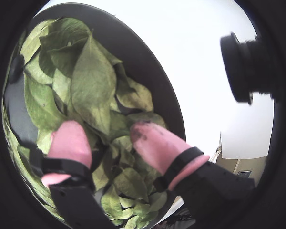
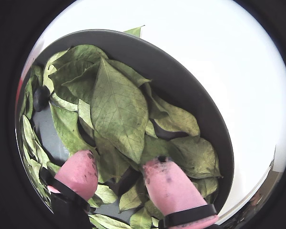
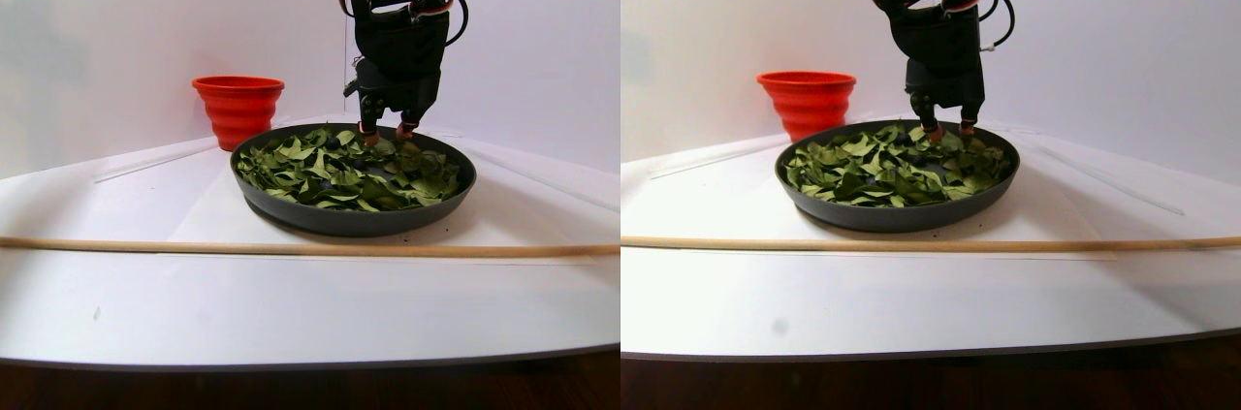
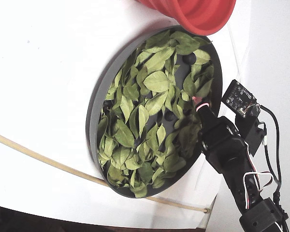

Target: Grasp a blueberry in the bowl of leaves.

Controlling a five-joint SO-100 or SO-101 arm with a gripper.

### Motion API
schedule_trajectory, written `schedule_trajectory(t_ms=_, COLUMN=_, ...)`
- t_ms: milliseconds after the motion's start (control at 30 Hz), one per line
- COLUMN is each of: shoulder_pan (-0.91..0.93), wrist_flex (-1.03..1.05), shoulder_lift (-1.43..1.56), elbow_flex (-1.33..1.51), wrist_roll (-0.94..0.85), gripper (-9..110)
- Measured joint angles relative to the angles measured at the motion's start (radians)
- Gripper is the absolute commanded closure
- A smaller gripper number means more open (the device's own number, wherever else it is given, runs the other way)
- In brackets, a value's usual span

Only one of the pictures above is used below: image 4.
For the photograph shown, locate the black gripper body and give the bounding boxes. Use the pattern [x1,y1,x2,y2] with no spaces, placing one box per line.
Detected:
[199,116,248,174]

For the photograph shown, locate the black camera cable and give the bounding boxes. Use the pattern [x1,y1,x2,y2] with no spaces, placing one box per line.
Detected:
[258,104,290,232]

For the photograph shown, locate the white red servo wires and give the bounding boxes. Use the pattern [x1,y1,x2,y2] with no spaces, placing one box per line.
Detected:
[242,154,274,210]

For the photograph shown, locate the pile of green leaves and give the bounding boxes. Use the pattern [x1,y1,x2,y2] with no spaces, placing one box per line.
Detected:
[96,29,215,199]

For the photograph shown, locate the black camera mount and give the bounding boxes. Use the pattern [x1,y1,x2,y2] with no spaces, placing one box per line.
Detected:
[234,106,267,157]

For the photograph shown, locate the dark gray round bowl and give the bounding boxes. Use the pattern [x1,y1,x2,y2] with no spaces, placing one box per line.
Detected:
[85,25,223,199]

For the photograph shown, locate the red plastic bowl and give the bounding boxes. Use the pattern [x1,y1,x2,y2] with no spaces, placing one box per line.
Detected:
[134,0,237,36]

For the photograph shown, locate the black gripper finger with pink band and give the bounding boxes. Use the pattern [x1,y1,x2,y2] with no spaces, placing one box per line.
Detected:
[191,96,220,128]

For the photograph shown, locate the camera circuit board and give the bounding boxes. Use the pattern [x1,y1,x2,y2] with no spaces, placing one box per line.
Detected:
[221,79,261,118]

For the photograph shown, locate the beige rubber tube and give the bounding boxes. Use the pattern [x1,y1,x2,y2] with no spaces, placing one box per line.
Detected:
[0,130,210,214]

